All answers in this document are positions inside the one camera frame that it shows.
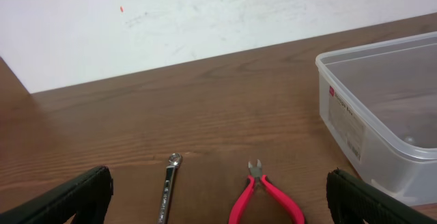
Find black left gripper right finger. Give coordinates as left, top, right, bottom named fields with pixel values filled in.
left=326, top=169, right=436, bottom=224

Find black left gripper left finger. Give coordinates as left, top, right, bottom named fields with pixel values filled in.
left=1, top=166, right=113, bottom=224

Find clear plastic storage container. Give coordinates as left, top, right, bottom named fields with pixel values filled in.
left=315, top=32, right=436, bottom=206

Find silver combination wrench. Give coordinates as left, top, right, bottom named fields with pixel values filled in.
left=157, top=153, right=183, bottom=224

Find red handled cutting pliers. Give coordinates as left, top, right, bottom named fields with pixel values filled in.
left=228, top=160, right=307, bottom=224

